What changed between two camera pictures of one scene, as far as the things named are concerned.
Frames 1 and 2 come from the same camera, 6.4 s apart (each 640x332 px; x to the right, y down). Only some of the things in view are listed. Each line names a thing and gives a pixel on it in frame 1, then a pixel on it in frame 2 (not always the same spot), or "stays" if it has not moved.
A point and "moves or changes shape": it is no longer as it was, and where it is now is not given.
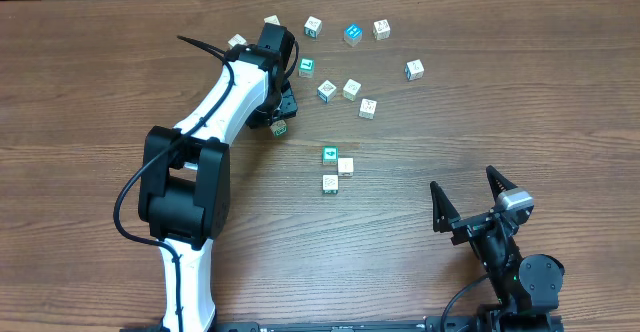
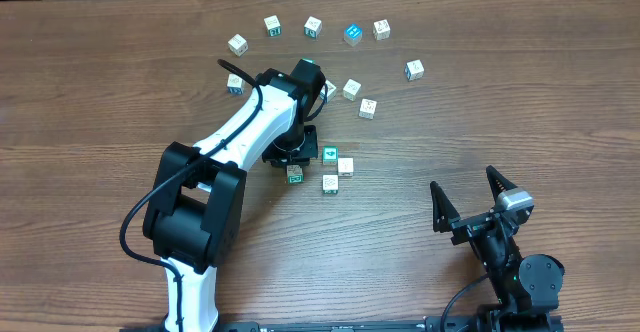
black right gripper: (476, 223) stays
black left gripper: (279, 110) → (288, 157)
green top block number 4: (330, 155) stays
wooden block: (330, 184) stays
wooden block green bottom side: (278, 128) moves or changes shape
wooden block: (345, 167) stays
